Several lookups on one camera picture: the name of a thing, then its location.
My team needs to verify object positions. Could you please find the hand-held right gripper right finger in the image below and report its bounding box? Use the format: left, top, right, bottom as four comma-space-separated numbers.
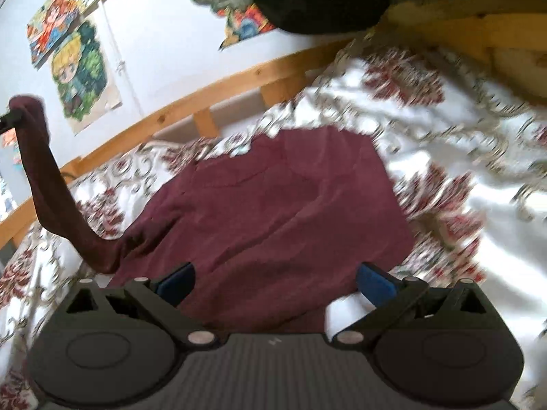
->
325, 262, 489, 350

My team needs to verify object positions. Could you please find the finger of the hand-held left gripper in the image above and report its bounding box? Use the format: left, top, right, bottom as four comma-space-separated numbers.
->
0, 109, 23, 134

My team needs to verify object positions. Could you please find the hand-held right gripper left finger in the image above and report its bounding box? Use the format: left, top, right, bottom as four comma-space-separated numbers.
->
64, 262, 219, 350

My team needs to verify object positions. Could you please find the maroon sweatshirt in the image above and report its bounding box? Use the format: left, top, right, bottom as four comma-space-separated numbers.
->
9, 96, 415, 334

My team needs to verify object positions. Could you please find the floral white bedsheet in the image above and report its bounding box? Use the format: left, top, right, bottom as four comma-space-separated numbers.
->
0, 38, 547, 410

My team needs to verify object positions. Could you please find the small wall poster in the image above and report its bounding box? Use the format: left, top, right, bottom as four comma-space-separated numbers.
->
0, 130, 21, 223

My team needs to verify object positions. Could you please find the green blond character wall poster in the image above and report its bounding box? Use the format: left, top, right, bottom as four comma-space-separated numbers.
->
50, 19, 124, 136

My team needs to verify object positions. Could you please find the red-haired character wall poster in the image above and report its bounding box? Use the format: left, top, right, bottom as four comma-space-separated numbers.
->
27, 0, 88, 70

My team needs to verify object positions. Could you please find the white wall pipe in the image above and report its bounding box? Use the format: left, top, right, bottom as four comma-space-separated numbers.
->
99, 1, 143, 117

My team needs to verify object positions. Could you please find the wooden bed frame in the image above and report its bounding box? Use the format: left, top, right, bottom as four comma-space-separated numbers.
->
0, 0, 547, 261

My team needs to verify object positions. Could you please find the colourful patterned wall poster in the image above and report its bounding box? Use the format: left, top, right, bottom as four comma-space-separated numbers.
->
178, 0, 279, 51

